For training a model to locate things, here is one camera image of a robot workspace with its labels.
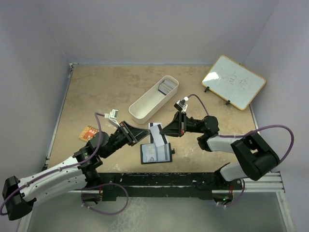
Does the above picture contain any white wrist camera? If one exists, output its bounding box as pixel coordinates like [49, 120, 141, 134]
[174, 97, 189, 113]
[104, 109, 120, 128]

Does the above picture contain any orange spiral notepad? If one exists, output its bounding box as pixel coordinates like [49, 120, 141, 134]
[79, 126, 99, 142]

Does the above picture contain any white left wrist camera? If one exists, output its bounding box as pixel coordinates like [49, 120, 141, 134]
[104, 109, 120, 128]

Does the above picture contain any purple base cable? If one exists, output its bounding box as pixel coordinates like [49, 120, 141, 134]
[216, 180, 246, 209]
[81, 181, 129, 215]

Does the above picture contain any stack of cards in tray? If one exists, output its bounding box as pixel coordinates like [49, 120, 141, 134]
[158, 79, 177, 95]

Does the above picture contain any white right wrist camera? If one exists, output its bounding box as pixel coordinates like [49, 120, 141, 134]
[174, 97, 189, 113]

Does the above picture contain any small whiteboard yellow frame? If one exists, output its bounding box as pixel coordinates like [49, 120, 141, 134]
[202, 55, 266, 110]

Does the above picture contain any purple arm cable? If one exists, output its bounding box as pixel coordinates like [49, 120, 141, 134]
[185, 93, 295, 167]
[0, 112, 105, 216]

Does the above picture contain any white magnetic stripe card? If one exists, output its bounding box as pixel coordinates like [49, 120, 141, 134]
[149, 122, 169, 147]

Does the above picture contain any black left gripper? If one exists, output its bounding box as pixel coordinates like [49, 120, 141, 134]
[102, 121, 151, 159]

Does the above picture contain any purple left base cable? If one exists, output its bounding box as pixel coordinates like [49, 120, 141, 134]
[81, 181, 129, 215]

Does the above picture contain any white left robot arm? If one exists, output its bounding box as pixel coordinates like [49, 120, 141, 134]
[0, 121, 150, 221]

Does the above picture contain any white plastic card tray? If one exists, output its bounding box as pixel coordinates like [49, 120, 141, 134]
[128, 75, 179, 125]

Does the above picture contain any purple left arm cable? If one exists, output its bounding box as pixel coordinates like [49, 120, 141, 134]
[0, 112, 105, 216]

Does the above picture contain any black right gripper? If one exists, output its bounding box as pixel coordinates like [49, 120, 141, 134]
[159, 111, 204, 137]

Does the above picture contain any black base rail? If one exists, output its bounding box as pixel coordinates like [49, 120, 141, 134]
[82, 173, 243, 201]

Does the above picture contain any aluminium frame rail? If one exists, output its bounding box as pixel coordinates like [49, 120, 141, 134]
[243, 105, 285, 193]

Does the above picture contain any black leather card holder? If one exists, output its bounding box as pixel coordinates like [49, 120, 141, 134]
[140, 143, 175, 164]

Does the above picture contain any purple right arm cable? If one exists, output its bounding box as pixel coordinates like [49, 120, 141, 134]
[185, 93, 295, 167]

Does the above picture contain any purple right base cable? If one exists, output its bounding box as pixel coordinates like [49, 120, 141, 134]
[216, 180, 246, 209]

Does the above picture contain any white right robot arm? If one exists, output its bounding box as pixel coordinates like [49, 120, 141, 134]
[159, 112, 280, 189]

